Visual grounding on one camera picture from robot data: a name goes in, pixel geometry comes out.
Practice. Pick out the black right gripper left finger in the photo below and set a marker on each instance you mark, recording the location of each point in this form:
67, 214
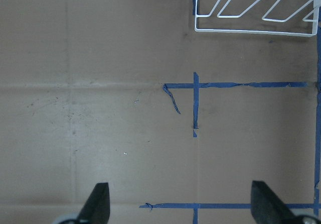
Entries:
97, 207

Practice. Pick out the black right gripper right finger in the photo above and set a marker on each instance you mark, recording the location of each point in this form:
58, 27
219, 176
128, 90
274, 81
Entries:
267, 207

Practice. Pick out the white wire cup rack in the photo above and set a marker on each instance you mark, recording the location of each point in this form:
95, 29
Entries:
295, 18

